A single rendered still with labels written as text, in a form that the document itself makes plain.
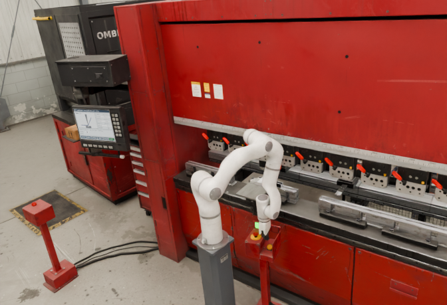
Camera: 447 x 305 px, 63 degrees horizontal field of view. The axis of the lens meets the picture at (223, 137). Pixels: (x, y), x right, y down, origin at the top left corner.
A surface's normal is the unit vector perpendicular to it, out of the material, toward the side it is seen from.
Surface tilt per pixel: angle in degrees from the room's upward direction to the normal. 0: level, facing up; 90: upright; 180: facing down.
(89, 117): 90
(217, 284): 90
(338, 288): 90
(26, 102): 90
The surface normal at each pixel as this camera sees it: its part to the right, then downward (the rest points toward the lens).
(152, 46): 0.81, 0.16
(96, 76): -0.35, 0.39
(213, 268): 0.00, 0.38
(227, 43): -0.59, 0.36
